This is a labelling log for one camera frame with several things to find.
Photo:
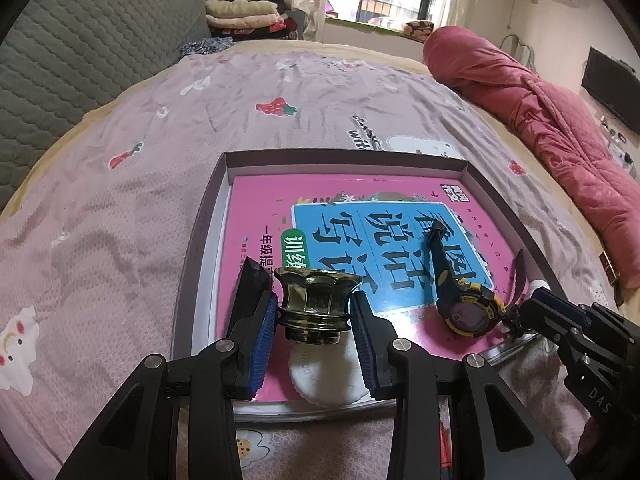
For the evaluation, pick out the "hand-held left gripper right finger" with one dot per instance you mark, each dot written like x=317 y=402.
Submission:
x=365 y=345

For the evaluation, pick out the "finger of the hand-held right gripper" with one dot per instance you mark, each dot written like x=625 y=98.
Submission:
x=560 y=307
x=542 y=327

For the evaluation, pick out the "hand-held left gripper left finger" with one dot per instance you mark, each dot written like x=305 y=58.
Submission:
x=262 y=345

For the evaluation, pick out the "gold ornate cap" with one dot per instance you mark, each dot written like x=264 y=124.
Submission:
x=320 y=305

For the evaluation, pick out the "yellow and black wristwatch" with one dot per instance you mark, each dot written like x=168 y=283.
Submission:
x=467 y=312

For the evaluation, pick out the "shallow purple cardboard box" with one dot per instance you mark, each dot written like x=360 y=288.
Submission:
x=350 y=162

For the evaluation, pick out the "small white object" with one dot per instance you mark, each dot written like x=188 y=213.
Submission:
x=540 y=286

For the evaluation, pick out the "white round pad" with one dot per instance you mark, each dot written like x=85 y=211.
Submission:
x=325 y=380

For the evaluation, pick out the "small black object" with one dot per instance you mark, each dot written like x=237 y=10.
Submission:
x=618 y=291

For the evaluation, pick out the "small brown box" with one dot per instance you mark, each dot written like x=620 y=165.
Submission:
x=607 y=265

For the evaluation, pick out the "white bottle with red label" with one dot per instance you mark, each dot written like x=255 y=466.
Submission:
x=445 y=432

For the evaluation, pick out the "pink and blue book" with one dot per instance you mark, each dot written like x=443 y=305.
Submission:
x=260 y=200

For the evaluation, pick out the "red quilt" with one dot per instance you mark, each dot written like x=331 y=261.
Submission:
x=550 y=120

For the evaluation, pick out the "black flat television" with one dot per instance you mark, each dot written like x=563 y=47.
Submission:
x=612 y=90

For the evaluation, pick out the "pink printed bedsheet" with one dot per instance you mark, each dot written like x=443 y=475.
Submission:
x=150 y=135

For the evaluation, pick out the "white metal rack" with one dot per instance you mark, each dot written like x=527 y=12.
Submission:
x=520 y=50

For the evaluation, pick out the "beige bed sheet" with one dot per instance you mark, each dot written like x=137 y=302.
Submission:
x=380 y=50

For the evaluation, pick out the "dark floral cloth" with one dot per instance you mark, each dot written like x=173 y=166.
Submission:
x=205 y=46

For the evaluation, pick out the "patterned cloth on windowsill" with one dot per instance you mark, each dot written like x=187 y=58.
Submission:
x=417 y=30

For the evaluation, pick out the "folded pink cloth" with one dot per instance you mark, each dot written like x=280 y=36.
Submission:
x=245 y=21

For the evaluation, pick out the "folded cream blanket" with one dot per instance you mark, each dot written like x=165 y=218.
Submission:
x=240 y=7

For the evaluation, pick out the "grey quilted headboard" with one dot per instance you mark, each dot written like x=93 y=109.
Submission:
x=75 y=35

